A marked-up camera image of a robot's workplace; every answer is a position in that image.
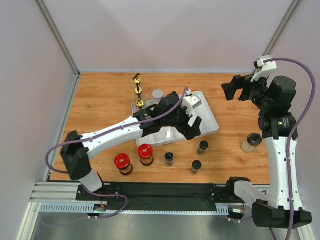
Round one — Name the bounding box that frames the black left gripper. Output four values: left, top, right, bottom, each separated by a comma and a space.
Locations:
162, 104, 202, 141

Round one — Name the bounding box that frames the red lid sauce jar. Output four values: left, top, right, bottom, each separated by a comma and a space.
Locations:
138, 144, 154, 167
114, 153, 133, 175

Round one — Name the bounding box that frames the salt jar blue label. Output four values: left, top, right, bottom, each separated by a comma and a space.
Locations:
152, 89, 164, 102

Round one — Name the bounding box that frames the clear glass oil bottle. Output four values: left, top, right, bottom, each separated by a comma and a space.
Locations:
134, 99, 149, 113

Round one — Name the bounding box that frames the white powder jar black lid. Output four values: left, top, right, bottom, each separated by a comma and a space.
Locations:
240, 132, 263, 154

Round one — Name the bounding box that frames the glass oil bottle dark sauce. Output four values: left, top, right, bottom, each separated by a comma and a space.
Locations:
134, 84, 146, 102

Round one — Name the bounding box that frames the glass oil bottle brown sauce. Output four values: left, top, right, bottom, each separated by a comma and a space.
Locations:
132, 73, 142, 88

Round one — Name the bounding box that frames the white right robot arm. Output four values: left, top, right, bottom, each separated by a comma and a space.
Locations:
221, 75, 312, 229

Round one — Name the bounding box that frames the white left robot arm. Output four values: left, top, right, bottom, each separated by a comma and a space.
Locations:
60, 91, 202, 201

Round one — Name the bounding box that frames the small black lid spice jar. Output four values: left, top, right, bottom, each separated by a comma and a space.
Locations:
190, 160, 202, 175
197, 140, 209, 156
164, 152, 174, 167

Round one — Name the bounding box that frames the white divided organizer tray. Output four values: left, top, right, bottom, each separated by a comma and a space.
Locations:
136, 91, 220, 147

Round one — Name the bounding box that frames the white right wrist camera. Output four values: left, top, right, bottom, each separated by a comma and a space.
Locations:
250, 55, 277, 83

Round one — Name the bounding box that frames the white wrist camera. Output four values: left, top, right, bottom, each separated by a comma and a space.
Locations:
250, 55, 277, 83
181, 88, 202, 126

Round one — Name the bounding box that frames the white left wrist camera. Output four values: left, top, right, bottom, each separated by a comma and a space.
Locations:
181, 88, 202, 126

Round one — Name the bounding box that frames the right aluminium corner post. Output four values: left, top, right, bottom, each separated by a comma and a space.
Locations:
263, 0, 303, 56

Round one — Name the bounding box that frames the aluminium corner post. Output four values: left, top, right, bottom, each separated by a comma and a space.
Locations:
34, 0, 81, 77
263, 0, 303, 56

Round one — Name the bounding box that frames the aluminium frame rail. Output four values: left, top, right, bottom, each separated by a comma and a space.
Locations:
29, 181, 305, 216

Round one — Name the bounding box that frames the left aluminium corner post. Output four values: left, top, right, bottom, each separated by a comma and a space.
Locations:
34, 0, 81, 77

